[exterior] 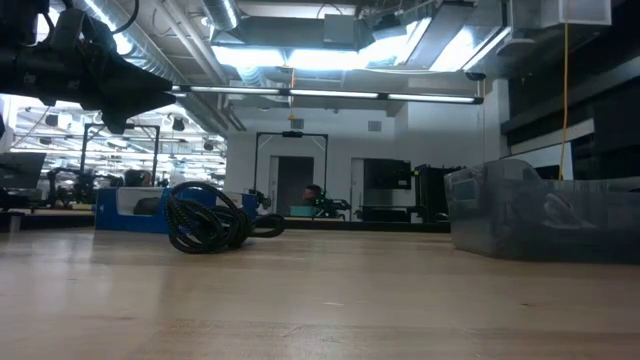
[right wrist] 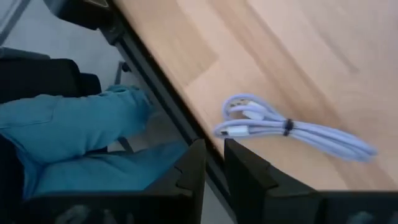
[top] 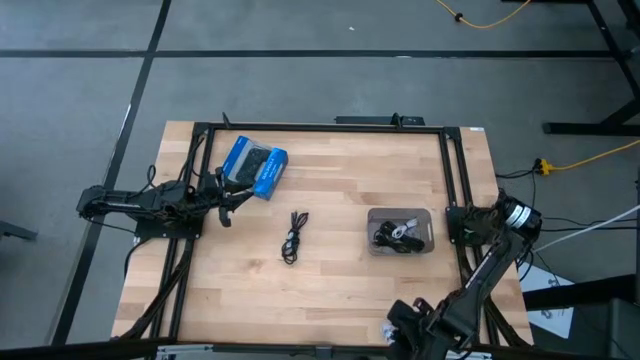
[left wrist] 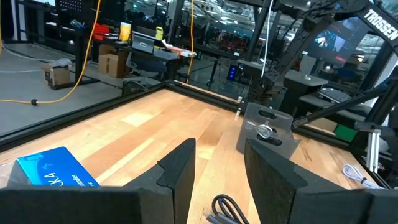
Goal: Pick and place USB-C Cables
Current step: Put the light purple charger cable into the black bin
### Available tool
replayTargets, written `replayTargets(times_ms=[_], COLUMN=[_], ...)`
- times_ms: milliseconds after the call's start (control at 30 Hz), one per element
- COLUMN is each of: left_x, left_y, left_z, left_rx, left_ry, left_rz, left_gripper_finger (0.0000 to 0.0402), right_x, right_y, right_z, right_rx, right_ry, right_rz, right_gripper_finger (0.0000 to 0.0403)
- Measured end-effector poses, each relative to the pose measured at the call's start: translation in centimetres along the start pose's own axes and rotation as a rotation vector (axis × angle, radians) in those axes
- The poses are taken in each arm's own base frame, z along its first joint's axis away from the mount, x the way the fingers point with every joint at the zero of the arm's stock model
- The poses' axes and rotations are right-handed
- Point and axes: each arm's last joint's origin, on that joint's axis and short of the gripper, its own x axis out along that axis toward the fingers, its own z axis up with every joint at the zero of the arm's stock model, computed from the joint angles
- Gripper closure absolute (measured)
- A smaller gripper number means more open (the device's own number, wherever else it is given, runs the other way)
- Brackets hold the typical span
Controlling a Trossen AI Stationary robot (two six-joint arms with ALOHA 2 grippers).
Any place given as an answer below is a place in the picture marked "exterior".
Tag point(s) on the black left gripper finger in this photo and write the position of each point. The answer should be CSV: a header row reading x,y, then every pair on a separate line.
x,y
130,107
135,75

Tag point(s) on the person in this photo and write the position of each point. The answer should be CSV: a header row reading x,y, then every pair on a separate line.
x,y
137,178
313,194

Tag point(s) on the dark computer monitor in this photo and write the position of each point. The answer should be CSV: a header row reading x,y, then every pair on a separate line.
x,y
20,170

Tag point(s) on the blue cardboard box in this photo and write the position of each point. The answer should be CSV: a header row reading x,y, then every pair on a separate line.
x,y
115,215

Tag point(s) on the long ceiling light fixture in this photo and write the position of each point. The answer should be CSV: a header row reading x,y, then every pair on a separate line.
x,y
325,93

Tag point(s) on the black cabinet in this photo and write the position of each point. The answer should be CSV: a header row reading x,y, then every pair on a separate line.
x,y
432,195

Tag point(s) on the clear plastic bin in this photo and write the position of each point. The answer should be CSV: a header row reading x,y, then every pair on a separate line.
x,y
525,235

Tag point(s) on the black station frame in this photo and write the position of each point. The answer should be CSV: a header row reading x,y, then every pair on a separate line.
x,y
120,150
291,150

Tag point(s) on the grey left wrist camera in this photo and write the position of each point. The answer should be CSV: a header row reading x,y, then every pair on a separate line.
x,y
75,27

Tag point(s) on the dark wall screen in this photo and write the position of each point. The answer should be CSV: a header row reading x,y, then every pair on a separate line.
x,y
387,175

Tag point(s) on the black aluminium table frame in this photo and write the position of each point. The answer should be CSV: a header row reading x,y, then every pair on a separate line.
x,y
370,225

